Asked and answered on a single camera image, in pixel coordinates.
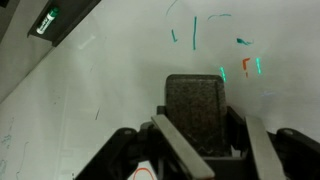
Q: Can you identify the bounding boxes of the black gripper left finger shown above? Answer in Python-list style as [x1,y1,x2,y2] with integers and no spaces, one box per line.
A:
[74,105,216,180]

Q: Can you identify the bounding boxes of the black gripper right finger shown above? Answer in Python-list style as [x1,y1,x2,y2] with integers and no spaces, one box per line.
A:
[226,105,320,180]

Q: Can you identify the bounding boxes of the black whiteboard duster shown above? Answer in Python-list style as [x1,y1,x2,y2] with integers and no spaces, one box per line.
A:
[165,73,230,158]

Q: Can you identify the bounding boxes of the large whiteboard with writings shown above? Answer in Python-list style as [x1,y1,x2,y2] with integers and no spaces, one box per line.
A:
[0,0,320,180]

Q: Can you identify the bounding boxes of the green whiteboard marker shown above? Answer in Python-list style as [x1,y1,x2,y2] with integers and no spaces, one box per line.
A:
[35,6,61,36]

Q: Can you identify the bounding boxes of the black marker tray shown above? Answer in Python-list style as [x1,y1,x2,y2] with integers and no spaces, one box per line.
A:
[26,0,102,48]

